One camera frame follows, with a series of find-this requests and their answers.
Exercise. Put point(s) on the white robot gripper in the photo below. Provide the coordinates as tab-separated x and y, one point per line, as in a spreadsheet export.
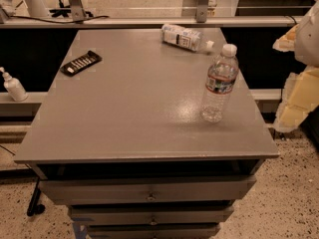
309	40

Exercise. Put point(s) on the clear plastic water bottle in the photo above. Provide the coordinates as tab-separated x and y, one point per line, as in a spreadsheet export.
221	77

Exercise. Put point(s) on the lying white labelled bottle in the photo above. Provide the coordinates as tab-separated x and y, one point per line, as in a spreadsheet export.
185	38

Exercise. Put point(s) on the white pump dispenser bottle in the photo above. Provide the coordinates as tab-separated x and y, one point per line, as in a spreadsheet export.
13	87

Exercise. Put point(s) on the grey top drawer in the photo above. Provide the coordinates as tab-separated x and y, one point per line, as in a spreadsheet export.
147	190

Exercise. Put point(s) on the grey drawer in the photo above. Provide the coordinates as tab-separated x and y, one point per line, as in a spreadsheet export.
152	215
147	190
164	231

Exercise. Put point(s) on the grey middle drawer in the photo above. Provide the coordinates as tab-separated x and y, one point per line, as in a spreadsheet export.
152	215

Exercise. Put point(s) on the black remote control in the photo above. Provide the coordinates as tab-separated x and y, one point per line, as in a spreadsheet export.
80	64

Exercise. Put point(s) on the grey bottom drawer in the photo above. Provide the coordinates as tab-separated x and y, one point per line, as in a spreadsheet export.
164	231

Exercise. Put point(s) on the black caster leg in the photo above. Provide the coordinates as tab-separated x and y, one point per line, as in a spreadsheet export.
35	208

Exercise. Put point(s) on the grey metal post right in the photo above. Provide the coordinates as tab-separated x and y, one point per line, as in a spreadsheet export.
201	10

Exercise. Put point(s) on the grey metal post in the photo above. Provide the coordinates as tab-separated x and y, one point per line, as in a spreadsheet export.
77	10
201	10

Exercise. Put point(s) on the grey metal post left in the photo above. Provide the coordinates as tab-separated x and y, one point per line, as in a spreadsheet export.
77	10

